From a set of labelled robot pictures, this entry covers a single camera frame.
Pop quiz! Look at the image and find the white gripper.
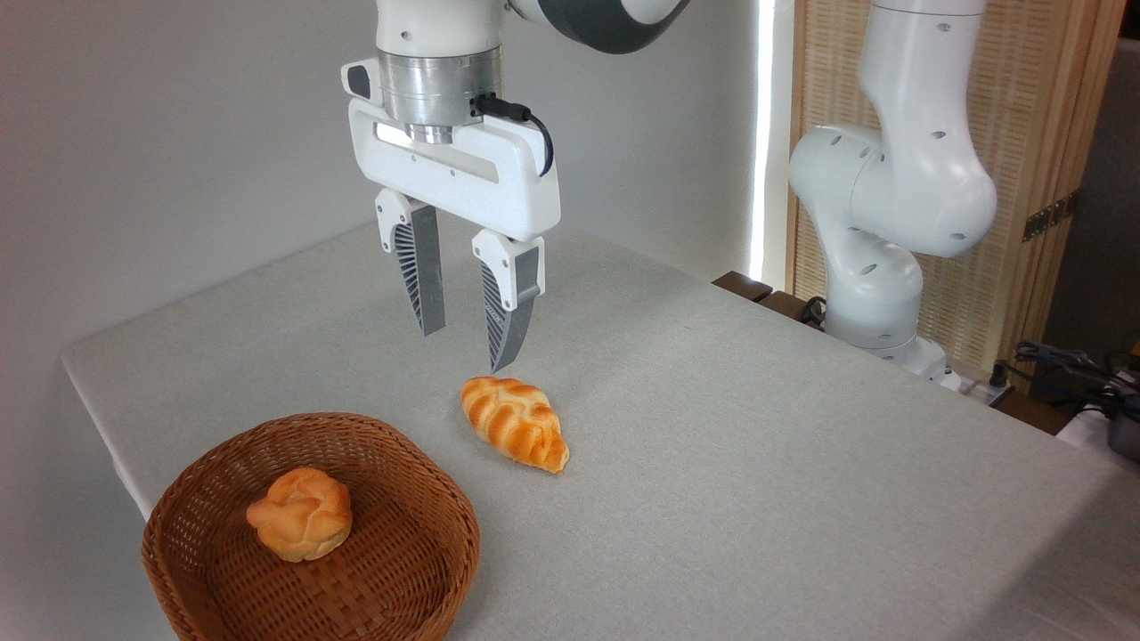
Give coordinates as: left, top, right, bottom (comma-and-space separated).
341, 58, 562, 375

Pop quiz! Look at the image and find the long braided bread loaf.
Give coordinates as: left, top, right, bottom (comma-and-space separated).
460, 376, 571, 475

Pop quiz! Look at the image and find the round knotted bread roll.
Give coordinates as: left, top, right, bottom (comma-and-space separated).
246, 467, 354, 564

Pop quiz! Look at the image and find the brown wicker basket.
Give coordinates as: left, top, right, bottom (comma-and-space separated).
141, 411, 482, 641

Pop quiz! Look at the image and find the dark brown wooden block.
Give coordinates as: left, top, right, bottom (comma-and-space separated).
757, 290, 825, 330
712, 271, 774, 304

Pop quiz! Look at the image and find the grey tablecloth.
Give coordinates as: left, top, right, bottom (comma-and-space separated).
61, 218, 1140, 641

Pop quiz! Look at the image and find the white power strip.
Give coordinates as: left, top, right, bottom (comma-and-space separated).
957, 369, 1016, 407

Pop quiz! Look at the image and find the metal screen hinge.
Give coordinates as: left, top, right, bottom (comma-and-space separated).
1022, 190, 1080, 243

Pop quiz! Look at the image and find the bamboo folding screen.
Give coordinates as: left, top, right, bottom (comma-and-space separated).
786, 0, 1128, 397

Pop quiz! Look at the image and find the dark grey device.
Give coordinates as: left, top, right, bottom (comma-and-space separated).
1109, 396, 1140, 462

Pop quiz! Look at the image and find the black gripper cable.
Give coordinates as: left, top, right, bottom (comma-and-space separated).
470, 92, 555, 177

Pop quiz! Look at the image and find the black cable bundle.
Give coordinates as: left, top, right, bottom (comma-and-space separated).
1014, 340, 1140, 402

